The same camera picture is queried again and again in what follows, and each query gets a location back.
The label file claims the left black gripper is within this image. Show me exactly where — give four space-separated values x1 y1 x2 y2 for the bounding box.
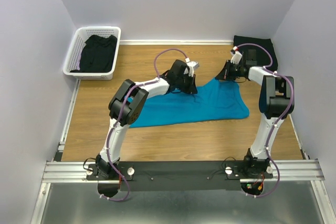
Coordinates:
176 72 197 95

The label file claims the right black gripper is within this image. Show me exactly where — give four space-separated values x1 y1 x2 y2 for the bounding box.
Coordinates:
214 60 242 82

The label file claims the blue t-shirt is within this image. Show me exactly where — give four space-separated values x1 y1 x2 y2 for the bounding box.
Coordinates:
130 79 249 128

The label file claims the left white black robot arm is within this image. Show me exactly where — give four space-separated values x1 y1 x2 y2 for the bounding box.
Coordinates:
95 59 199 179

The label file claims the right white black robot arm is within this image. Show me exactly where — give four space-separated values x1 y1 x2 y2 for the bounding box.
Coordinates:
215 46 294 178

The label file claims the folded black t-shirt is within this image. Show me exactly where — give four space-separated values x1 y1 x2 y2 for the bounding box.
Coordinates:
233 35 278 71

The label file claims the black t-shirt in basket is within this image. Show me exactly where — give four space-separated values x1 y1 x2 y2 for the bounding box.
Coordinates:
71 35 118 73

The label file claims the white plastic laundry basket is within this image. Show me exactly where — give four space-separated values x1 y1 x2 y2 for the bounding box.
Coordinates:
63 26 121 80

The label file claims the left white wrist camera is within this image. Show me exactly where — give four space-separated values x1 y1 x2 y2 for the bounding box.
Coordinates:
184 57 200 77

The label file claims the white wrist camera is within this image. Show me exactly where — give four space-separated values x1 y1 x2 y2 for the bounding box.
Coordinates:
230 46 243 65
184 57 200 77

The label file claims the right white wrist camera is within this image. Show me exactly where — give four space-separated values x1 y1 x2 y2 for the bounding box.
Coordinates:
230 46 243 65

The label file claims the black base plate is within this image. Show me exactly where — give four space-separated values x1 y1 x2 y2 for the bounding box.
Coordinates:
86 159 273 195

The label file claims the aluminium frame rail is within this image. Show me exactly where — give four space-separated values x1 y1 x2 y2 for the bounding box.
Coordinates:
32 81 335 223

